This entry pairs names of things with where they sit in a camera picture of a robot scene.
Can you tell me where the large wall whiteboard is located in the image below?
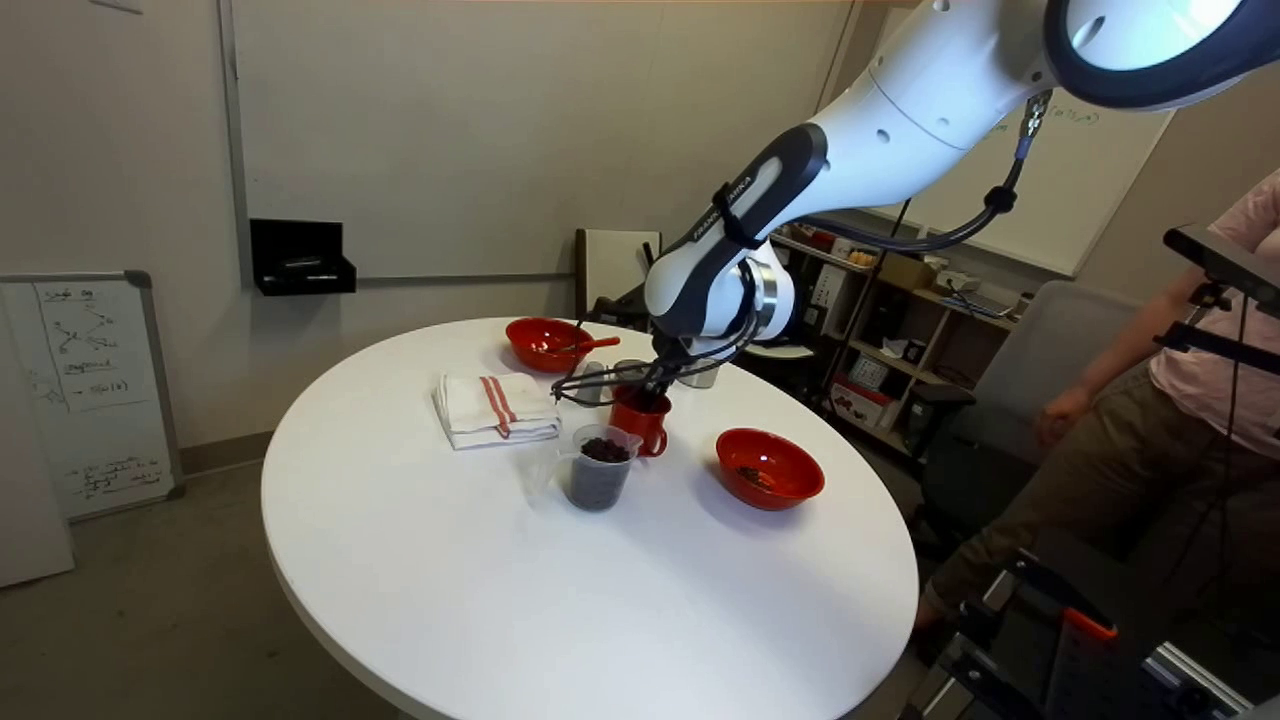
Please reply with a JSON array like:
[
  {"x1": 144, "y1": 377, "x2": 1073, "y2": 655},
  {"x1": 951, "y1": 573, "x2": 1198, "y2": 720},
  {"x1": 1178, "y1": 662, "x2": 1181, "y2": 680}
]
[{"x1": 217, "y1": 0, "x2": 860, "y2": 282}]

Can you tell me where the empty red bowl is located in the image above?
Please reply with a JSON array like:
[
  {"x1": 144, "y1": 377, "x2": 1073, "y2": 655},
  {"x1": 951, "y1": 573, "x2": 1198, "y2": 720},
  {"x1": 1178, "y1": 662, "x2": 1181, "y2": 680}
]
[{"x1": 502, "y1": 310, "x2": 626, "y2": 378}]

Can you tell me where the red bowl with coffee beans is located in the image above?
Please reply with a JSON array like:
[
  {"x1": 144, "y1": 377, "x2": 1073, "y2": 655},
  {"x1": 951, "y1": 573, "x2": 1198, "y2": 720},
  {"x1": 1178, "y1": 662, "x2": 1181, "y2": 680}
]
[{"x1": 714, "y1": 423, "x2": 830, "y2": 514}]

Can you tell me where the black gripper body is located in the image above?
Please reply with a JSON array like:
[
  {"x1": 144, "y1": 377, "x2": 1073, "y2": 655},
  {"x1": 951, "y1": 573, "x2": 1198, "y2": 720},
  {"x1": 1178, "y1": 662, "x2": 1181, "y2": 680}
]
[{"x1": 636, "y1": 332, "x2": 702, "y2": 392}]

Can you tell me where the white towel with red stripe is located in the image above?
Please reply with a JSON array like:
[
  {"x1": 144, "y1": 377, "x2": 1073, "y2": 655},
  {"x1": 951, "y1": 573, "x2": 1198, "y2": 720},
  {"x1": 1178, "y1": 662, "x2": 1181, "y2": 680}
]
[{"x1": 428, "y1": 369, "x2": 563, "y2": 457}]

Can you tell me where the person's hand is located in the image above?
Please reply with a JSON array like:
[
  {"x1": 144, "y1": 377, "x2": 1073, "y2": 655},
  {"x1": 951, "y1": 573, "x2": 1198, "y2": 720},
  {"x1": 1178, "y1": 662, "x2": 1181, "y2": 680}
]
[{"x1": 1029, "y1": 383, "x2": 1092, "y2": 449}]

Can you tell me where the orange black clamp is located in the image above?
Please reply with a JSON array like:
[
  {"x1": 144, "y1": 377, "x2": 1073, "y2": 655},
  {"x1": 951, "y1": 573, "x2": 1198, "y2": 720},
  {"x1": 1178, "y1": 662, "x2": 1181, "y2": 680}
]
[{"x1": 999, "y1": 554, "x2": 1130, "y2": 670}]

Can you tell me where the black box on wall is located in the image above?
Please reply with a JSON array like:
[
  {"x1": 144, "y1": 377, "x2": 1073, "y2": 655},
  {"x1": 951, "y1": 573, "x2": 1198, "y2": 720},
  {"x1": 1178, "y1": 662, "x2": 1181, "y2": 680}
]
[{"x1": 245, "y1": 214, "x2": 360, "y2": 299}]

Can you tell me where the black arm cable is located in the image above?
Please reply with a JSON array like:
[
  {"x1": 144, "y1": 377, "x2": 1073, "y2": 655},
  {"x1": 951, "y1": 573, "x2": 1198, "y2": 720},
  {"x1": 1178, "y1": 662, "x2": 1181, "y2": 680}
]
[{"x1": 803, "y1": 82, "x2": 1059, "y2": 259}]

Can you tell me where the aluminium extrusion bar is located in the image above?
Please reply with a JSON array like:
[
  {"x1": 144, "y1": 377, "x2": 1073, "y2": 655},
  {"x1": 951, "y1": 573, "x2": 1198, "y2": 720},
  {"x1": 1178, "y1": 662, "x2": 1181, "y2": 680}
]
[{"x1": 1140, "y1": 637, "x2": 1266, "y2": 720}]

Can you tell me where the dark mug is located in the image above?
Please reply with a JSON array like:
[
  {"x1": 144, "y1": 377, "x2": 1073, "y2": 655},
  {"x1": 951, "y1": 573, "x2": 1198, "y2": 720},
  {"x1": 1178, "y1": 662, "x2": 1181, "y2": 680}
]
[{"x1": 562, "y1": 419, "x2": 642, "y2": 514}]

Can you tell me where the grey office chair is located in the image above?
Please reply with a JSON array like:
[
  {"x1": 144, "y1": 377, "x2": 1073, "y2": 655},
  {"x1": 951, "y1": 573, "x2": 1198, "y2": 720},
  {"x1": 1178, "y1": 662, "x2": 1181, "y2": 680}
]
[{"x1": 917, "y1": 274, "x2": 1169, "y2": 538}]

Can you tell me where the cluttered storage shelf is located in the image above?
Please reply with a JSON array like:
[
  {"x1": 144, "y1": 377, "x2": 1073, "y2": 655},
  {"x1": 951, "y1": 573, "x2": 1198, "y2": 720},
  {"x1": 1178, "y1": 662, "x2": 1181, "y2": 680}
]
[{"x1": 768, "y1": 207, "x2": 1059, "y2": 451}]

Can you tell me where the person in pink shirt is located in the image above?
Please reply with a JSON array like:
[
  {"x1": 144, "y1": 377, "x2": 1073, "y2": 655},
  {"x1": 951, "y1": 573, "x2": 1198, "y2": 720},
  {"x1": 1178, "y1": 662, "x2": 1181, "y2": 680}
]
[{"x1": 917, "y1": 165, "x2": 1280, "y2": 632}]

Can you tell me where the small whiteboard with sketches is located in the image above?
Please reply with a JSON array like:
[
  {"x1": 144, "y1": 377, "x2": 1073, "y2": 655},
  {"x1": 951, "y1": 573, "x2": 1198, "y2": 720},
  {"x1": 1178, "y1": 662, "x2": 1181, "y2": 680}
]
[{"x1": 0, "y1": 269, "x2": 188, "y2": 523}]

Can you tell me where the person's forearm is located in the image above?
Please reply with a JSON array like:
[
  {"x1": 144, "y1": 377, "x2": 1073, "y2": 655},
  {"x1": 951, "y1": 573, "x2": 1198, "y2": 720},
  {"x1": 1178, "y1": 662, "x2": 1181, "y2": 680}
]
[{"x1": 1065, "y1": 272, "x2": 1219, "y2": 419}]

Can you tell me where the red mug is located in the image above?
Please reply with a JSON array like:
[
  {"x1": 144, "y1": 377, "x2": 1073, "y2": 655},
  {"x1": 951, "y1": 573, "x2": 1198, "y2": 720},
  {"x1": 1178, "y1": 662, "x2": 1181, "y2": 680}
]
[{"x1": 609, "y1": 378, "x2": 677, "y2": 465}]

